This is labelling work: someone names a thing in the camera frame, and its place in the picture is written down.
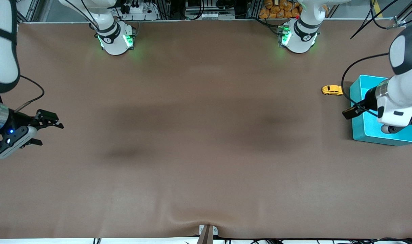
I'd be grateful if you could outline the yellow beetle toy car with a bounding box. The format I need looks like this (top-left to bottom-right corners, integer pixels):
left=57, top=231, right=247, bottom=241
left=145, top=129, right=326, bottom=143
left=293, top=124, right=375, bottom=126
left=322, top=85, right=343, bottom=96

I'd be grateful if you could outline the teal plastic bin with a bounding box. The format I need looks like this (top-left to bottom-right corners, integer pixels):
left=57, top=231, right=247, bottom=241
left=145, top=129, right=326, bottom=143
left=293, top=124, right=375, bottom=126
left=349, top=75, right=412, bottom=147

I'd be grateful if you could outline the bag of orange items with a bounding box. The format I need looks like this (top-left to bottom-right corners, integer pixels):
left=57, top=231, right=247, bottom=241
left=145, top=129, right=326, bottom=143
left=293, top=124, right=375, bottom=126
left=259, top=0, right=303, bottom=19

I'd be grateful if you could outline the white power strip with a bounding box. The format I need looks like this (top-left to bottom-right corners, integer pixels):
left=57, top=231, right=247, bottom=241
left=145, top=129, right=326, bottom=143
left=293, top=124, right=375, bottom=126
left=120, top=3, right=159, bottom=21

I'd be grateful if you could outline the grey electronics unit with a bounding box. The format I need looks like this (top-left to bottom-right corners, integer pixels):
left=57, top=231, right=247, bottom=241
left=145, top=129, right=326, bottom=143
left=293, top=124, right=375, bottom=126
left=185, top=0, right=236, bottom=20

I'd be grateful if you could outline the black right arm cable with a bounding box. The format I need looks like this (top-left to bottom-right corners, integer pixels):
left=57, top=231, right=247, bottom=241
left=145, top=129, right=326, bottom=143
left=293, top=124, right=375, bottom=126
left=0, top=75, right=45, bottom=113

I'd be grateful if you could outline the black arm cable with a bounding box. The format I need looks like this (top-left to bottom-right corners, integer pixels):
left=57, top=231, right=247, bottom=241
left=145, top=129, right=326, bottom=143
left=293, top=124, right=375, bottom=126
left=0, top=75, right=45, bottom=113
left=341, top=0, right=412, bottom=118

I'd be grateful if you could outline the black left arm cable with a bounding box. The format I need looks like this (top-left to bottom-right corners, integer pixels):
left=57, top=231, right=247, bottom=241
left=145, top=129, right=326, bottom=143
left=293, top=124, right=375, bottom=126
left=341, top=0, right=412, bottom=118

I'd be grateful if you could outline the aluminium frame profile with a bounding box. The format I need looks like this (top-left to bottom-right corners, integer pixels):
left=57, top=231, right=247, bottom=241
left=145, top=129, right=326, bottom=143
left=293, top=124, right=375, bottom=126
left=16, top=0, right=40, bottom=23
left=387, top=0, right=412, bottom=29

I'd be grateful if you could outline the metal table edge bracket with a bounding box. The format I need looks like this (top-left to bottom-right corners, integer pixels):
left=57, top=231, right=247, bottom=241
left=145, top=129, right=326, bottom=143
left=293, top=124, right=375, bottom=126
left=198, top=224, right=218, bottom=244

